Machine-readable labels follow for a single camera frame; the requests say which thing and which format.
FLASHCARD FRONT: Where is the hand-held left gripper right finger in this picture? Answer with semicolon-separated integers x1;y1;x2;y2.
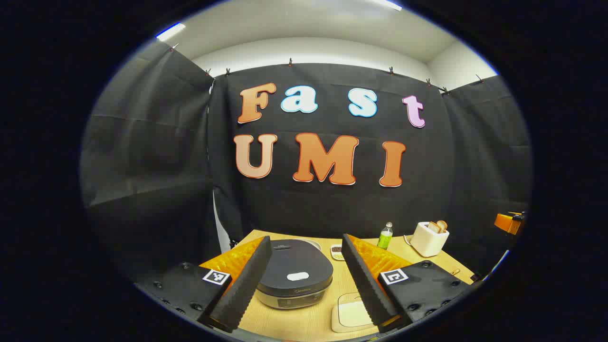
342;234;475;333

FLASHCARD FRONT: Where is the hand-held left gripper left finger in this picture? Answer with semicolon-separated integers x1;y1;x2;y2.
134;236;273;333

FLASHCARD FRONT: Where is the dark grey rice cooker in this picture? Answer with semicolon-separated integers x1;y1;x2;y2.
254;239;334;310

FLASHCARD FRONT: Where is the green drink bottle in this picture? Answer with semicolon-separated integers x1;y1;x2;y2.
377;222;394;250

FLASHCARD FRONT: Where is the white toaster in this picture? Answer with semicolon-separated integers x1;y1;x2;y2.
410;221;450;257

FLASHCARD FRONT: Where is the black backdrop cloth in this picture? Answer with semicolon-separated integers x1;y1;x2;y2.
80;40;532;285

